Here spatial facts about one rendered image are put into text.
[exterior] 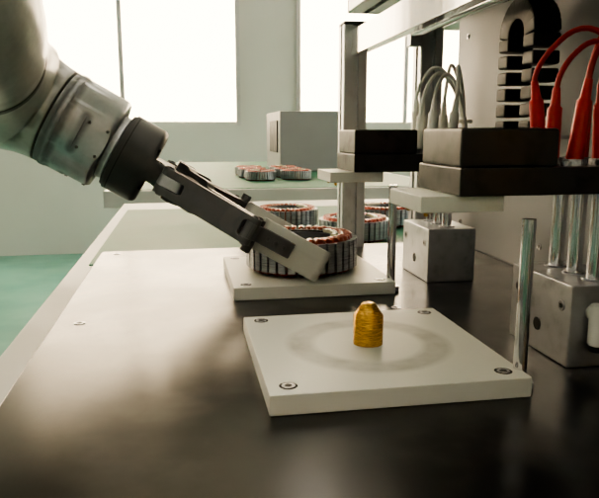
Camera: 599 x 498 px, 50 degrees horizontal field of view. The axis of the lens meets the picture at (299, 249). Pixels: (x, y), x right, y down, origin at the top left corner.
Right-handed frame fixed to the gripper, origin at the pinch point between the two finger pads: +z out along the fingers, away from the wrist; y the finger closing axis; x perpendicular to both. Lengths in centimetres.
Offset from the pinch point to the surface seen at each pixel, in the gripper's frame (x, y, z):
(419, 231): 7.5, 1.2, 9.8
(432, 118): 17.7, 2.1, 4.6
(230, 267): -5.1, -1.7, -4.9
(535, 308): 5.9, 23.8, 10.8
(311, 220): 2.1, -47.6, 11.2
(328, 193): 10, -133, 32
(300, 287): -2.4, 7.4, 0.0
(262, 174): 5, -162, 15
